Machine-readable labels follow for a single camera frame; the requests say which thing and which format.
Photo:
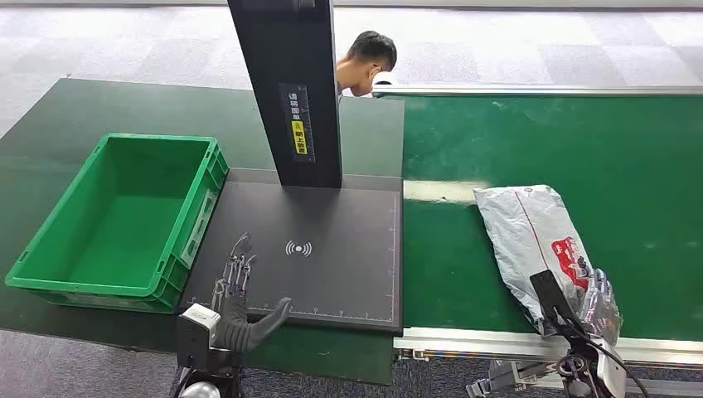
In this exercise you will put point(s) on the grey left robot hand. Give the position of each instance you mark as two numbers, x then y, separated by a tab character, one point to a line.
236	324

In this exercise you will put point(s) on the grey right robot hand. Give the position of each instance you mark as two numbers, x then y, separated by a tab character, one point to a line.
601	307

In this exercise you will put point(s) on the grey plastic mailer package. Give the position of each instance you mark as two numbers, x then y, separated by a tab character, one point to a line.
527	231

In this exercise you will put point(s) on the green conveyor belt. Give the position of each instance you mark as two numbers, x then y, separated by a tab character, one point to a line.
549	143

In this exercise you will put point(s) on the black scanner platform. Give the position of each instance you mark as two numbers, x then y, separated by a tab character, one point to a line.
340	258

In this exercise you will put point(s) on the green plastic crate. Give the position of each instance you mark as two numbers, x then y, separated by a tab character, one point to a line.
132	231

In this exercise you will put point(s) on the yellow label sticker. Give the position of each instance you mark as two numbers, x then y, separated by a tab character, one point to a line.
299	137

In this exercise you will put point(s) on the black scanner column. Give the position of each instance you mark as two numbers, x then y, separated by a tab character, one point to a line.
285	49

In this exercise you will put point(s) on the person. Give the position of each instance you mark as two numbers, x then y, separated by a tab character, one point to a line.
368	60

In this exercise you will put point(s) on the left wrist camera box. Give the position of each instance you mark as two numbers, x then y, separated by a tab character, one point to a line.
195	335

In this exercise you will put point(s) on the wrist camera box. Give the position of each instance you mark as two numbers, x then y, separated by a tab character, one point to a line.
195	335
552	299

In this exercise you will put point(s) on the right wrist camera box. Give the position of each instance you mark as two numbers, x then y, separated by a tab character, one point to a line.
552	299

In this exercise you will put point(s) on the grey conveyor support bracket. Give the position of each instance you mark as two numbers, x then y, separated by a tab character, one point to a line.
511	379

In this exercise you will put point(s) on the silver conveyor side rail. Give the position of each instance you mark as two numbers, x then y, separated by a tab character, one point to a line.
467	343
522	90

